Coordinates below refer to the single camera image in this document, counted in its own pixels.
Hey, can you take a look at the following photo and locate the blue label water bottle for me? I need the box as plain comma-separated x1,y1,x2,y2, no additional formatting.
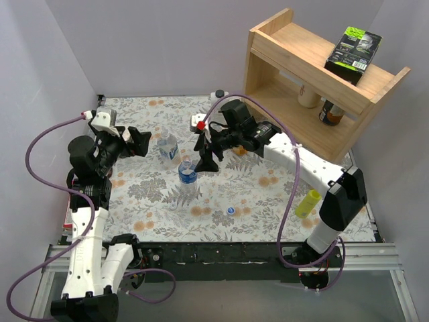
178,158,198,193

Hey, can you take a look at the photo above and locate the orange juice bottle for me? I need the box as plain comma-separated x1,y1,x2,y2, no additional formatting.
233,146,247,156

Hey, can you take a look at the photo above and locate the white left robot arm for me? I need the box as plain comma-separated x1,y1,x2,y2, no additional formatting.
50,126,151,321

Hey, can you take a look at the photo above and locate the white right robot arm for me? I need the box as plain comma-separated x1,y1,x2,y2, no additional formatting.
190,99,367,267

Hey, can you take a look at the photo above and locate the clear water bottle white-blue label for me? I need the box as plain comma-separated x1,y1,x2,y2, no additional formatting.
157,128,181,169

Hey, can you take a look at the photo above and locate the white square lotion bottle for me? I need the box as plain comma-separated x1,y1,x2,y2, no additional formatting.
210,89,230,123

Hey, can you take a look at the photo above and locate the yellow squeeze bottle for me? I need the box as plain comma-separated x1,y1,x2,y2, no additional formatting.
295,189,322,219

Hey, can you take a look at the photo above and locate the red snack box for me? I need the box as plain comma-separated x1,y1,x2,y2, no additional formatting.
63,198,72,231

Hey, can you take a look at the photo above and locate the cream cup on shelf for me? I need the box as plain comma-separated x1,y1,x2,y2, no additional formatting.
298,85,321,109

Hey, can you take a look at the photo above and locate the wooden shelf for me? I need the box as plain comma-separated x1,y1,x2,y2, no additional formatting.
243,8,410,163

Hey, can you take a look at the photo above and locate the dark jar on shelf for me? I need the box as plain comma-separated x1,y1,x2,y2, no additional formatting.
319,100,345,126

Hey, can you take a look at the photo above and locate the black green product box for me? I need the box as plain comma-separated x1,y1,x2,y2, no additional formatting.
324,26,383,85

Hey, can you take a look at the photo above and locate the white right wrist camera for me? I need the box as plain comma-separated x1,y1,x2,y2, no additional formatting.
190,113,211,142

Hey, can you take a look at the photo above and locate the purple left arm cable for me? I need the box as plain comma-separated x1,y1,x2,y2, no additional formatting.
5,113,177,319

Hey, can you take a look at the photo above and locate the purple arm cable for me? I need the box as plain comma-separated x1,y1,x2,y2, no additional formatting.
5,113,177,319
202,93,349,292

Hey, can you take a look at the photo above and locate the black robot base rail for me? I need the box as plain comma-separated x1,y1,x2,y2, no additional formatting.
122,242,343,290

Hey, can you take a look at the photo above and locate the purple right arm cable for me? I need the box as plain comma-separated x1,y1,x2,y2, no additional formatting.
202,93,349,292

